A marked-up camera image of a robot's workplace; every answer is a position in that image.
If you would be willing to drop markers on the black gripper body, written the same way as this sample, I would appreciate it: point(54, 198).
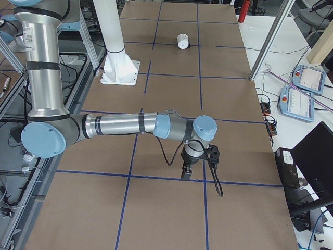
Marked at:
point(188, 161)

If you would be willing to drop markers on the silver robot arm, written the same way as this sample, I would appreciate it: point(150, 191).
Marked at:
point(51, 128)

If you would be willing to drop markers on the white pedestal column base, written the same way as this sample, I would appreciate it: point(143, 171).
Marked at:
point(118, 69)

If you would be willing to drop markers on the black box device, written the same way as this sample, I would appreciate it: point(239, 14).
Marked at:
point(286, 168)

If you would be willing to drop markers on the white smiley mug black handle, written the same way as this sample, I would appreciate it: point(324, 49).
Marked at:
point(183, 41)

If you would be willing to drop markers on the red cylinder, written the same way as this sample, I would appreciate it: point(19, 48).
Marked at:
point(244, 10)

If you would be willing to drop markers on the aluminium frame post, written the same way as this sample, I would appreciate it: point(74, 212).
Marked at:
point(277, 24)

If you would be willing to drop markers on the black laptop computer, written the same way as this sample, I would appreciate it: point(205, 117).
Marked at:
point(313, 156)

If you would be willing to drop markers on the blue teach pendant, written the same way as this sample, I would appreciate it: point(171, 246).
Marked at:
point(297, 105)
point(309, 79)

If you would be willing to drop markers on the far blue teach pendant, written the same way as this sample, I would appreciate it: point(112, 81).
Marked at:
point(309, 79)

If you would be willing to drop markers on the near blue teach pendant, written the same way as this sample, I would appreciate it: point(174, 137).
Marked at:
point(297, 105)

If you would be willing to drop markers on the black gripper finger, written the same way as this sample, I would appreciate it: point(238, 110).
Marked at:
point(186, 172)

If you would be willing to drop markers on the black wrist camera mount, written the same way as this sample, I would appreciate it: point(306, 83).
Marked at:
point(213, 154)

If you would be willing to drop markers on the orange black connector strip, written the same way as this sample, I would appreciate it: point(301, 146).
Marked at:
point(270, 121)

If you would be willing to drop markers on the wooden beam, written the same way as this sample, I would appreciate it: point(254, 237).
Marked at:
point(322, 47)

